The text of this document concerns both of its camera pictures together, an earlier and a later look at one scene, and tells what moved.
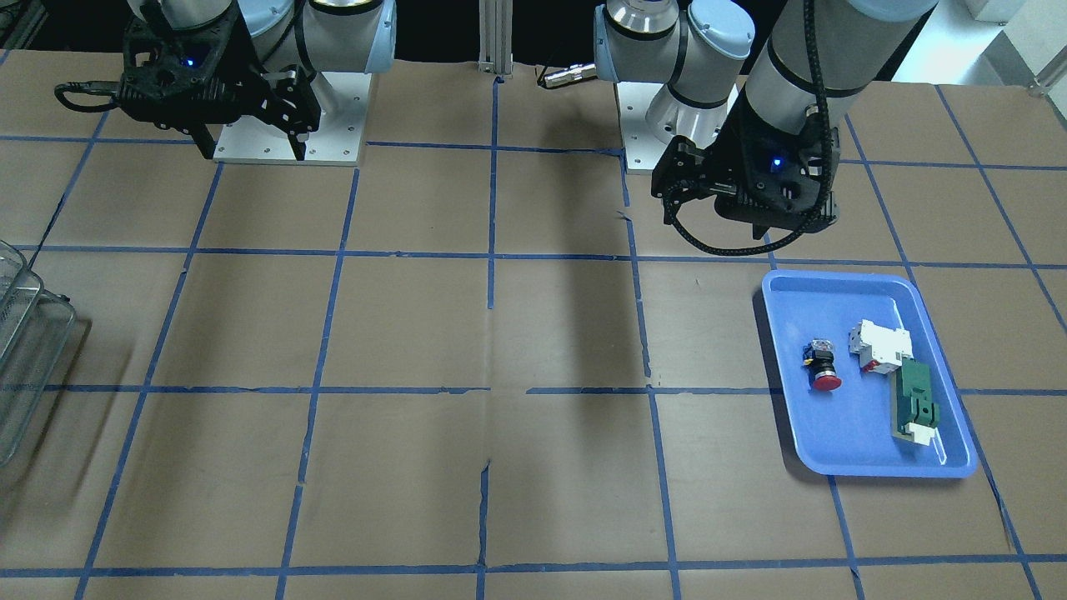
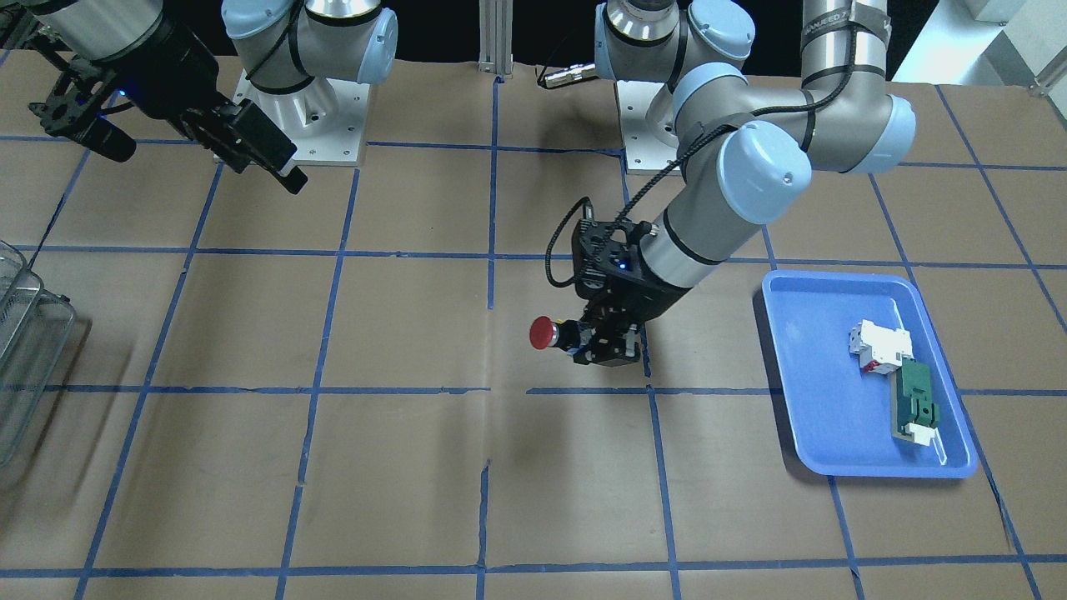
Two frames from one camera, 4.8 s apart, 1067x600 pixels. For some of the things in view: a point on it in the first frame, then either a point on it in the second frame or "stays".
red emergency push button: x=818 y=358 -> x=544 y=333
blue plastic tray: x=849 y=432 stays
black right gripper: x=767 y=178 -> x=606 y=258
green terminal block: x=914 y=415 stays
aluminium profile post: x=495 y=27 stays
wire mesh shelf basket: x=36 y=328 stays
